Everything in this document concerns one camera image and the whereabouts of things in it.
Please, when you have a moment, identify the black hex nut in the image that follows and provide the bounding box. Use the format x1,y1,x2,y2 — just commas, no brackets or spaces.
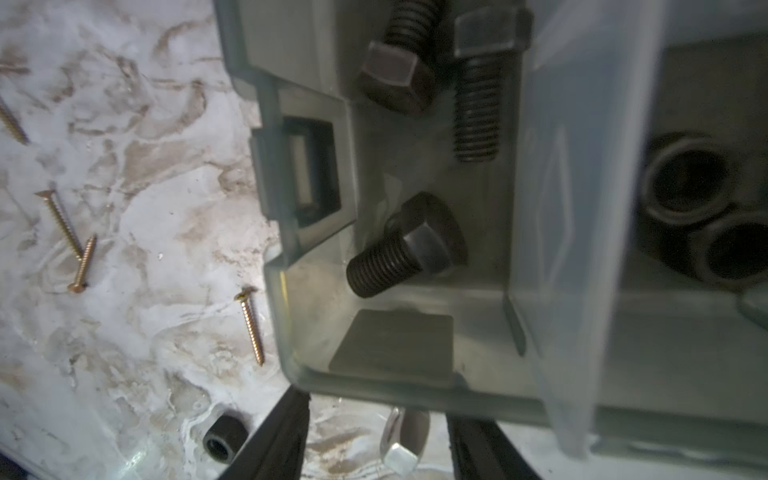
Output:
688,210,767,291
203,414,248,464
637,131,738,227

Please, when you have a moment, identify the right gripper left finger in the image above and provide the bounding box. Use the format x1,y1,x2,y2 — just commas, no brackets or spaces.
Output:
219,386,311,480

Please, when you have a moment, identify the brass wood screw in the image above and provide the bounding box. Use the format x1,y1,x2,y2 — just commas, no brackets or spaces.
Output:
234,287,265,366
68,234,97,294
0,100,29,145
35,190,83,260

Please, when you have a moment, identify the black hex bolt pair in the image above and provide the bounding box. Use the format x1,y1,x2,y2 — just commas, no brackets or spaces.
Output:
357,0,446,115
450,5,533,163

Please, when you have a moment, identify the clear plastic organizer box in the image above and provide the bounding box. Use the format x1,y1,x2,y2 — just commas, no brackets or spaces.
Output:
214,1,767,475

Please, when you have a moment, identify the silver hex nut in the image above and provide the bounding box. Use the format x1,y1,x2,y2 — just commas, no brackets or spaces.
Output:
379,407,430,476

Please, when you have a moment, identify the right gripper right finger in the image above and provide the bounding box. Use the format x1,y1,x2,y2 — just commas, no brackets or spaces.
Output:
446,415,540,480

